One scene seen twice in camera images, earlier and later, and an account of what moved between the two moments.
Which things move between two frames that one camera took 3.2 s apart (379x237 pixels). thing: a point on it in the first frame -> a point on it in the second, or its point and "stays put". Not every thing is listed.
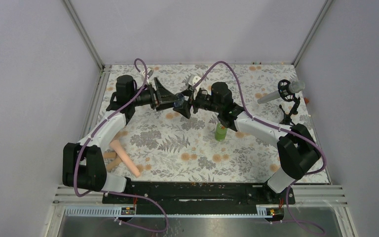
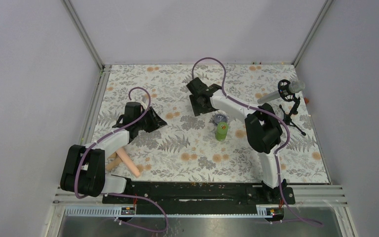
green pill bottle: (220, 132) stays put
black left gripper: (164, 96) -> (156, 122)
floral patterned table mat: (203, 123) stays put
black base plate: (193, 198) stays put
